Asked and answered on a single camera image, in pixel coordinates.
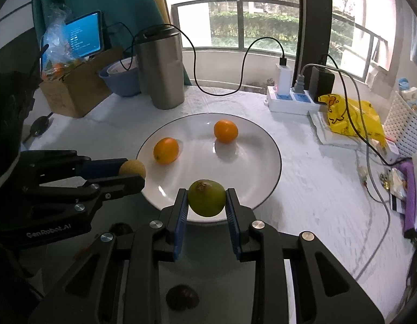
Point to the white charger plug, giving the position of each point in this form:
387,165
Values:
284,79

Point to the small brown longan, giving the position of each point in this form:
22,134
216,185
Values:
133,168

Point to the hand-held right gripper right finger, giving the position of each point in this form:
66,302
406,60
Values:
234,224

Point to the blue bowl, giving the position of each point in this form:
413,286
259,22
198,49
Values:
122,81

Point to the black car key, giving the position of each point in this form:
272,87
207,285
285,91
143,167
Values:
39,126

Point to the purple pouch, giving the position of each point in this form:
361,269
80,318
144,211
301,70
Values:
410,195

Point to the dark brown round fruit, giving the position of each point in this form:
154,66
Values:
182,297

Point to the small snack packet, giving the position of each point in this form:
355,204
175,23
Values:
397,184

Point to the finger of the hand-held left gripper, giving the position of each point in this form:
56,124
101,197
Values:
100,167
122,185

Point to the black power adapter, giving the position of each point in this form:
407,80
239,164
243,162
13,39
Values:
321,84

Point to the white round plate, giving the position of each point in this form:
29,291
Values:
208,162

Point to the grey power plug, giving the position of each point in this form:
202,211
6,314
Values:
298,82

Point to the white folded paper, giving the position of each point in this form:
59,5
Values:
329,131

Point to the stainless steel thermos cup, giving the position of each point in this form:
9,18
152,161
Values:
159,71

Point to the white perforated basket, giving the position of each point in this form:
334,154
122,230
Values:
405,125

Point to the black balcony railing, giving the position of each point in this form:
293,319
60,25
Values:
228,17

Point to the white power strip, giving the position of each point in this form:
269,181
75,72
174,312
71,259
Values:
289,101

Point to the orange kumquat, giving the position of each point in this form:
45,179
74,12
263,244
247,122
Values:
225,131
166,150

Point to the clear plastic bag of oranges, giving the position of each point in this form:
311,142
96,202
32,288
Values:
58,49

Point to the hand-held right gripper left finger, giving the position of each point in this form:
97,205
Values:
180,224

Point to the cardboard box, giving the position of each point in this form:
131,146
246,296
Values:
76,87

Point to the small toy figures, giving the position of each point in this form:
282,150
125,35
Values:
410,92

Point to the black window frame post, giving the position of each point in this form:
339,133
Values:
313,17

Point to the yellow plastic bag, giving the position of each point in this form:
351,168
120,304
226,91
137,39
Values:
353,116

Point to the green round fruit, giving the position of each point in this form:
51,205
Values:
207,198

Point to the tablet with lit screen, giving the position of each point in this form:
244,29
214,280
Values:
85,33

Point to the white cup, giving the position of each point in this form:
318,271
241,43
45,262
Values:
122,65

